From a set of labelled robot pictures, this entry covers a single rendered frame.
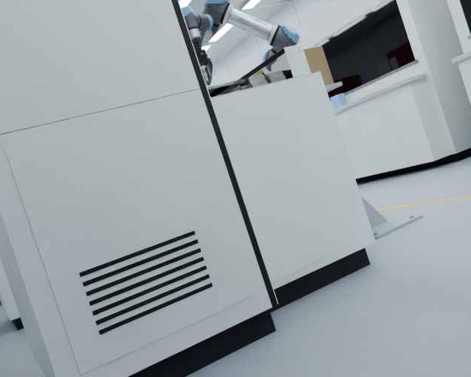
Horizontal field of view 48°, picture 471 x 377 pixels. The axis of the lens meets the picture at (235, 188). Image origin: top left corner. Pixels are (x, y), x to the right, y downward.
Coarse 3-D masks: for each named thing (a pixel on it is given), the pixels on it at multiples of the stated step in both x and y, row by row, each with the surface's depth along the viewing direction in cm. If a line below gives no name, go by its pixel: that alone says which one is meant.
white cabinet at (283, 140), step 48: (240, 96) 199; (288, 96) 208; (240, 144) 196; (288, 144) 205; (336, 144) 216; (288, 192) 202; (336, 192) 213; (288, 240) 200; (336, 240) 210; (288, 288) 201
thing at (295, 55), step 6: (288, 48) 219; (294, 48) 220; (300, 48) 222; (288, 54) 218; (294, 54) 220; (300, 54) 221; (288, 60) 218; (294, 60) 219; (300, 60) 221; (306, 60) 222; (294, 66) 219; (300, 66) 220; (306, 66) 222; (294, 72) 219; (300, 72) 220; (306, 72) 221; (240, 78) 254
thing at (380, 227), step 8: (328, 88) 273; (368, 208) 293; (368, 216) 293; (376, 216) 295; (408, 216) 292; (416, 216) 284; (376, 224) 295; (384, 224) 291; (392, 224) 283; (400, 224) 276; (376, 232) 277; (384, 232) 270
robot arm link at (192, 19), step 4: (184, 8) 240; (188, 8) 240; (184, 12) 240; (188, 12) 240; (192, 12) 242; (184, 16) 239; (188, 16) 240; (192, 16) 241; (196, 16) 243; (188, 20) 240; (192, 20) 240; (196, 20) 243; (188, 24) 240; (192, 24) 240; (196, 24) 241; (188, 28) 240; (192, 28) 240
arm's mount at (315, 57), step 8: (312, 48) 277; (320, 48) 280; (312, 56) 276; (320, 56) 279; (312, 64) 275; (320, 64) 278; (312, 72) 274; (320, 72) 277; (328, 72) 280; (328, 80) 279
